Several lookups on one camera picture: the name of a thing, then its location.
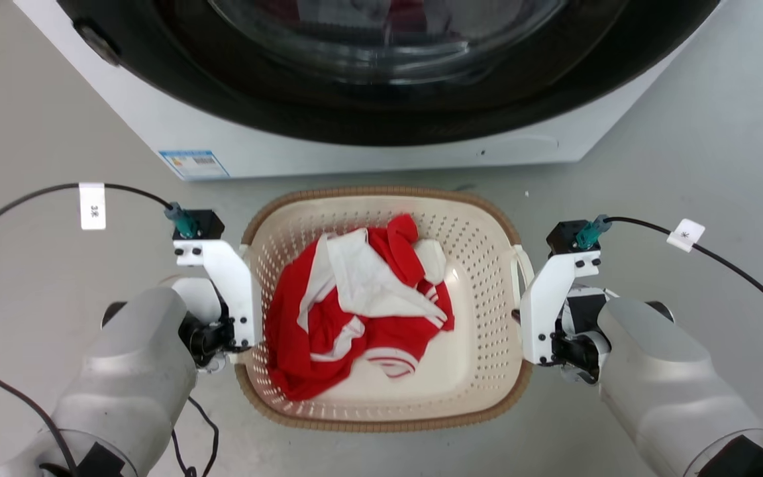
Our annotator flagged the small white cable tag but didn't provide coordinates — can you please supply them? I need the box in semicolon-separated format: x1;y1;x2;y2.
666;218;707;253

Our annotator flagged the white washing machine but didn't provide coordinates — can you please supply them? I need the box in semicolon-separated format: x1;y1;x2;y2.
13;0;727;182

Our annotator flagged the white rectangular cable tag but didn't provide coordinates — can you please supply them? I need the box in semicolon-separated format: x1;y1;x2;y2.
79;182;107;231

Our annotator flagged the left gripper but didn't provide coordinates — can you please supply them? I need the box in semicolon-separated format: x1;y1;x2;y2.
168;276;237;373

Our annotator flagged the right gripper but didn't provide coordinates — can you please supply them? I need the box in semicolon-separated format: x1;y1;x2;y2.
551;286;618;386

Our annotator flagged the red and white garment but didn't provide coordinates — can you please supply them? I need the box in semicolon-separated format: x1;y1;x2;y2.
265;213;456;402

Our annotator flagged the black round washer door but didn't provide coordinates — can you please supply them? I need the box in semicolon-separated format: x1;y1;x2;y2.
56;0;721;147

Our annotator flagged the blue white energy label sticker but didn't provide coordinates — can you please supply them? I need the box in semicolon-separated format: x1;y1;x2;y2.
158;150;230;180

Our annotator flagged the cream perforated laundry basket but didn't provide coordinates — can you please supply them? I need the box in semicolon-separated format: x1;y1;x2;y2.
234;186;535;433

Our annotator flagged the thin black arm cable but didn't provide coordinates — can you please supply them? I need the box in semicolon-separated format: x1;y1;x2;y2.
170;396;221;477

